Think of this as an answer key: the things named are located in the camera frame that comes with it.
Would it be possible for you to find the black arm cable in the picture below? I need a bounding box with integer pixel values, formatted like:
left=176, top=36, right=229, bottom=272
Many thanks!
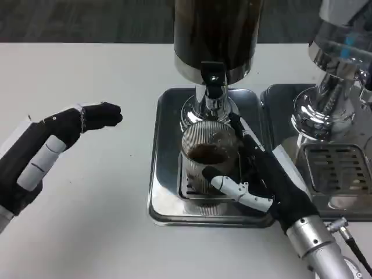
left=327, top=219, right=372, bottom=276

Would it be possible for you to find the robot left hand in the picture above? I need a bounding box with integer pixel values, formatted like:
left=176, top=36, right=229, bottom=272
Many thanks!
left=0, top=101, right=123, bottom=217

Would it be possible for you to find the black tap lever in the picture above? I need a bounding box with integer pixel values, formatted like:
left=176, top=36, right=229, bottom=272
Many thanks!
left=201, top=61, right=227, bottom=98

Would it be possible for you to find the clear ribbed glass cup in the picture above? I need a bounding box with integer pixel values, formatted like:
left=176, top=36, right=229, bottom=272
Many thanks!
left=180, top=121, right=242, bottom=204

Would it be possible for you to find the clear tank drink dispenser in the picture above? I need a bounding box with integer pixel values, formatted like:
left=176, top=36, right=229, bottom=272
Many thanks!
left=290, top=0, right=372, bottom=142

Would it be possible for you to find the steel drip tray base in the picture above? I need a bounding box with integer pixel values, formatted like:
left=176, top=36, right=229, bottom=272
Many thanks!
left=147, top=87, right=277, bottom=229
left=260, top=83, right=372, bottom=222

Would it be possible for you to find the dark tank drink dispenser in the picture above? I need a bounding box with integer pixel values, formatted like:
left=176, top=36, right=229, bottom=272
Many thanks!
left=173, top=0, right=264, bottom=133

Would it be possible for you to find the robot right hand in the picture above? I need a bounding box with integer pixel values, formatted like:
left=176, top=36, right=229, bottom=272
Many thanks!
left=202, top=112, right=320, bottom=236

